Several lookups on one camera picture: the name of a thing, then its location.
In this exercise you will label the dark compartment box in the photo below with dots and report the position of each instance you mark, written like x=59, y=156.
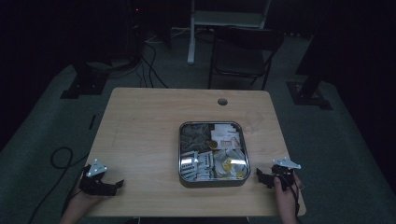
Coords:
x=214, y=183

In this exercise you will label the pile of white striped packets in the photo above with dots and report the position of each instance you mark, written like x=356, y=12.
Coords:
x=199, y=165

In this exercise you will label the person's left hand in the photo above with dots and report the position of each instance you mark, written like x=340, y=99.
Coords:
x=82, y=203

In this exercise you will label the pile of grey mesh bags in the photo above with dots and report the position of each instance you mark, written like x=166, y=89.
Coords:
x=194, y=137

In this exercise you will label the pile of white brown sachets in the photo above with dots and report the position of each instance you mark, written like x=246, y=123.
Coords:
x=225, y=135

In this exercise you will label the small round capsule cup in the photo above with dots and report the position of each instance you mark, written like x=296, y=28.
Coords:
x=212, y=144

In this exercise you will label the black stand with base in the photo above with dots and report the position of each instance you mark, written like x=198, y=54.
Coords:
x=85, y=84
x=308, y=93

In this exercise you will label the white desk frame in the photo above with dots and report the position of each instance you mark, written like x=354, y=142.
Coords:
x=191, y=37

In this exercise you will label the black folding chair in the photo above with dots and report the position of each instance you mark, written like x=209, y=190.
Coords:
x=239, y=63

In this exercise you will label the clear box lid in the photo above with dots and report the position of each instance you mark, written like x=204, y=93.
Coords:
x=214, y=137

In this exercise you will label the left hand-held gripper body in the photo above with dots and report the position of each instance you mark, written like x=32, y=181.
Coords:
x=93, y=183

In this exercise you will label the person's right hand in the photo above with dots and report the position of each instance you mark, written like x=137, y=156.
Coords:
x=286, y=199

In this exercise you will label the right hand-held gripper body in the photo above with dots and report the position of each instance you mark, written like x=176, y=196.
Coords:
x=283, y=171

